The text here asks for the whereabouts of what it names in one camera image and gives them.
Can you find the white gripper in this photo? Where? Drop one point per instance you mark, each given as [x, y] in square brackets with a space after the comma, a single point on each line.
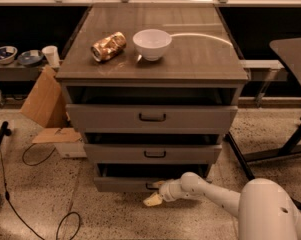
[166, 191]

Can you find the grey bottom drawer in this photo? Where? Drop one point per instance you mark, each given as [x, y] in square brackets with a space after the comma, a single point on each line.
[141, 177]

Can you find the grey drawer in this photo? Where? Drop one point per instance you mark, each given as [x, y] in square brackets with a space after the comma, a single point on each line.
[152, 154]
[141, 177]
[153, 119]

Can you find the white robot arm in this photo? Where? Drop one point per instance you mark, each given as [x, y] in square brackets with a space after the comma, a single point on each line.
[264, 210]

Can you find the grey middle drawer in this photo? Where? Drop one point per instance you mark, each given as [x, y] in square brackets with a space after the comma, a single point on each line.
[152, 154]

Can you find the grey top drawer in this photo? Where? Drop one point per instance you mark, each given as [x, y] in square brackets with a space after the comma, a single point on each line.
[153, 119]

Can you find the grey drawer cabinet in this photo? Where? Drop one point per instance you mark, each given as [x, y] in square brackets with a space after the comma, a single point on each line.
[200, 67]

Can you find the brown cardboard box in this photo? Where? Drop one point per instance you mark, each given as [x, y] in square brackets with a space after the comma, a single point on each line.
[45, 105]

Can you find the white bowl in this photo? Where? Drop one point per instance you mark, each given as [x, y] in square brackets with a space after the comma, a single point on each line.
[152, 44]

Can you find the crushed golden soda can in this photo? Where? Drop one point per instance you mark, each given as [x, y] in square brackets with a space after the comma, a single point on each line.
[108, 47]

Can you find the white paper cup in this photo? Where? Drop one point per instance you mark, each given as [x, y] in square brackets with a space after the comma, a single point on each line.
[52, 56]

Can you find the blue bowl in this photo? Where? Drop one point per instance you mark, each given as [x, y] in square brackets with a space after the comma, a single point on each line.
[30, 58]
[7, 54]

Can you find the grey side shelf left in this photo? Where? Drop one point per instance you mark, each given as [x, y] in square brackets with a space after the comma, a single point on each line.
[15, 72]

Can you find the blue bowl far left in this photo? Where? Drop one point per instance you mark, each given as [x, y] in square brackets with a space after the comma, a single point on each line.
[7, 54]

